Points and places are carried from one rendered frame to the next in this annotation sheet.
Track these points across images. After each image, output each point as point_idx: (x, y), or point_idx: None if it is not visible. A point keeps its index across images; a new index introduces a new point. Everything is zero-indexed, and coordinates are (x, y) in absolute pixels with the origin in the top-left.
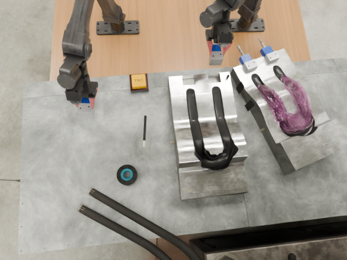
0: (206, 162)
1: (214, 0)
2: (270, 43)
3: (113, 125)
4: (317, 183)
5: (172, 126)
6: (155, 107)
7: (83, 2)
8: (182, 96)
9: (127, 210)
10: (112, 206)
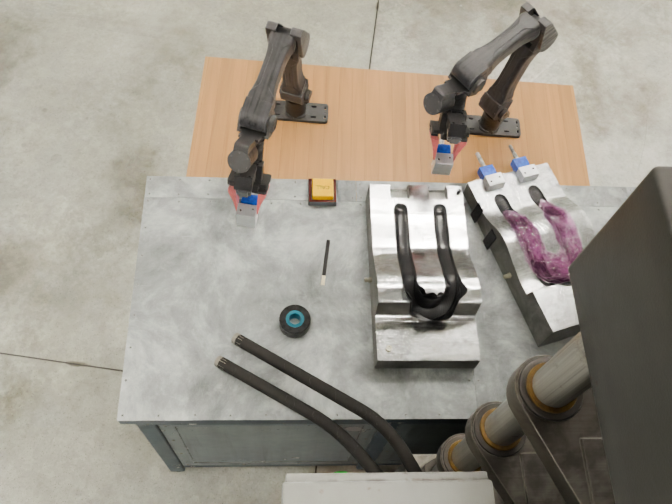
0: (418, 311)
1: None
2: (527, 155)
3: (278, 248)
4: None
5: (368, 260)
6: (343, 230)
7: (274, 64)
8: (387, 213)
9: (293, 366)
10: (270, 360)
